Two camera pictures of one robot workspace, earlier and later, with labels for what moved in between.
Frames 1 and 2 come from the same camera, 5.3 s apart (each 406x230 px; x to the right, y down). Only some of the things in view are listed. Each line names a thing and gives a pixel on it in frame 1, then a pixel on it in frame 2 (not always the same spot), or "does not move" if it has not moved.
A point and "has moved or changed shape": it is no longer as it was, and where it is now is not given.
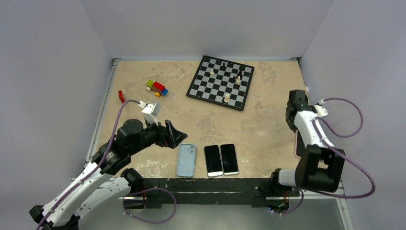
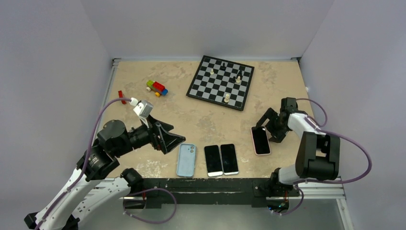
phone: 229,159 does not move
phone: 299,144 has moved or changed shape
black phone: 213,161 does not move
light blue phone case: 186,158 does not move
